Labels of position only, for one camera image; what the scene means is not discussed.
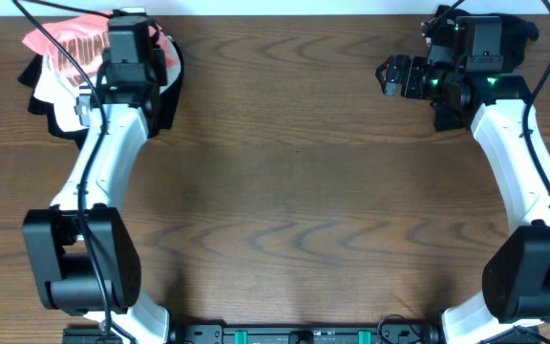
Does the pink t-shirt with brown print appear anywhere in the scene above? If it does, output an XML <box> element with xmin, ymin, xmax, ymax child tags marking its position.
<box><xmin>22</xmin><ymin>14</ymin><xmax>180</xmax><ymax>87</ymax></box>

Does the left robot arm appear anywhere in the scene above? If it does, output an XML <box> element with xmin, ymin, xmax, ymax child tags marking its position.
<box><xmin>22</xmin><ymin>11</ymin><xmax>176</xmax><ymax>343</ymax></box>

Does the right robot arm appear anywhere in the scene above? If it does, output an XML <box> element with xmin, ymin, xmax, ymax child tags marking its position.
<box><xmin>375</xmin><ymin>14</ymin><xmax>550</xmax><ymax>343</ymax></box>

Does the black folded garment under white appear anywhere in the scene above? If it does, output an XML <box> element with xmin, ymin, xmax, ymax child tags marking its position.
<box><xmin>18</xmin><ymin>29</ymin><xmax>182</xmax><ymax>146</ymax></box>

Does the black crumpled garment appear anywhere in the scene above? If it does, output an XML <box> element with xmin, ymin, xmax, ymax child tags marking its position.
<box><xmin>423</xmin><ymin>6</ymin><xmax>539</xmax><ymax>132</ymax></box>

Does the white t-shirt with pixel camera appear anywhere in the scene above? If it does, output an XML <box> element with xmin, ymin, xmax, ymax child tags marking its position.
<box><xmin>18</xmin><ymin>40</ymin><xmax>183</xmax><ymax>140</ymax></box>

